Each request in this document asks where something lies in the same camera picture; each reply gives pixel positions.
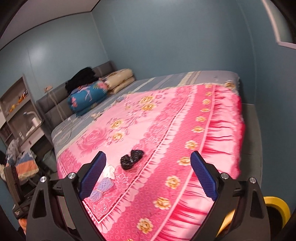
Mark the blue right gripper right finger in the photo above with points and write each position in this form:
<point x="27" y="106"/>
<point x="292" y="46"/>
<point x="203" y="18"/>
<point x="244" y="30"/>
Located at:
<point x="206" y="175"/>

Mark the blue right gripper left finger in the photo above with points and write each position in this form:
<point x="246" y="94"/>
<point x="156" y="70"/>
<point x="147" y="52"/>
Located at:
<point x="89" y="173"/>

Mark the purple foam fruit net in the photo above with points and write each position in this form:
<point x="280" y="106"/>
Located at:
<point x="103" y="186"/>

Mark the black plastic bag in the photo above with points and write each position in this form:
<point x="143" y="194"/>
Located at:
<point x="128" y="161"/>

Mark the white tissue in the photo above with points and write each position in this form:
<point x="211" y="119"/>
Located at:
<point x="108" y="172"/>

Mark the yellow rimmed black trash bin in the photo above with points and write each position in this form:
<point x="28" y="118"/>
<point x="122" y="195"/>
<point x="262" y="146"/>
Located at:
<point x="278" y="213"/>

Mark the clothes pile on floor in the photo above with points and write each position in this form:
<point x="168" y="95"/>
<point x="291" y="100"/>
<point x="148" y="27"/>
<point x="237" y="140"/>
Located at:
<point x="24" y="162"/>

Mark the pink floral blanket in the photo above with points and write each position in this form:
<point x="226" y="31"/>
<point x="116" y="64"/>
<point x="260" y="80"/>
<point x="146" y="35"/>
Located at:
<point x="160" y="197"/>

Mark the white desk lamp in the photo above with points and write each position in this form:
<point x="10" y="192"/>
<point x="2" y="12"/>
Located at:
<point x="34" y="121"/>

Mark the blue floral folded quilt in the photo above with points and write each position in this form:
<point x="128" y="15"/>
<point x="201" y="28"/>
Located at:
<point x="85" y="98"/>

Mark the bedside shelf unit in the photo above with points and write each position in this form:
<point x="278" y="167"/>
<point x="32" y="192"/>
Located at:
<point x="14" y="102"/>

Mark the beige folded quilt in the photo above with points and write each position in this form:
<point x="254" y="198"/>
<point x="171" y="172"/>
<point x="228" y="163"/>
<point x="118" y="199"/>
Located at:
<point x="116" y="81"/>

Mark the black clothing pile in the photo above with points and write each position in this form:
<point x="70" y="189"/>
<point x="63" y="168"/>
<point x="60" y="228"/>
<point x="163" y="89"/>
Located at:
<point x="83" y="77"/>

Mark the wall power socket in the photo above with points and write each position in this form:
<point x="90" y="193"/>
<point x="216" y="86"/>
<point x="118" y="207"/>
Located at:
<point x="48" y="88"/>

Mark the window frame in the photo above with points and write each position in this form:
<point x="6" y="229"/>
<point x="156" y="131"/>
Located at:
<point x="282" y="33"/>

